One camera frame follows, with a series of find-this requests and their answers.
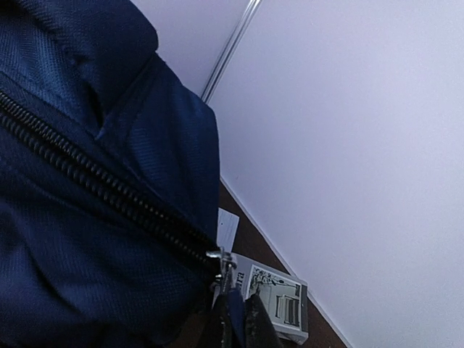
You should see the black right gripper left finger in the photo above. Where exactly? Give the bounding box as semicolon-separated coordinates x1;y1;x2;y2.
206;290;239;348

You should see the navy blue student backpack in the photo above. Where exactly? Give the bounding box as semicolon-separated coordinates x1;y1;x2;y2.
1;1;220;347

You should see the black white illustrated book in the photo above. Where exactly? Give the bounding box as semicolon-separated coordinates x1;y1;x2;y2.
233;254;309;345

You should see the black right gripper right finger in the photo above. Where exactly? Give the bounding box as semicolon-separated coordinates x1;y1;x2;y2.
244;294;283;348

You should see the right aluminium corner post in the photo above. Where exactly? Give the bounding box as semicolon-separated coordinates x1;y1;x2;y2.
201;0;262;104

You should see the grey cover thick book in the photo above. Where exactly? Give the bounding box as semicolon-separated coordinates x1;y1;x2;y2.
217;208;240;251

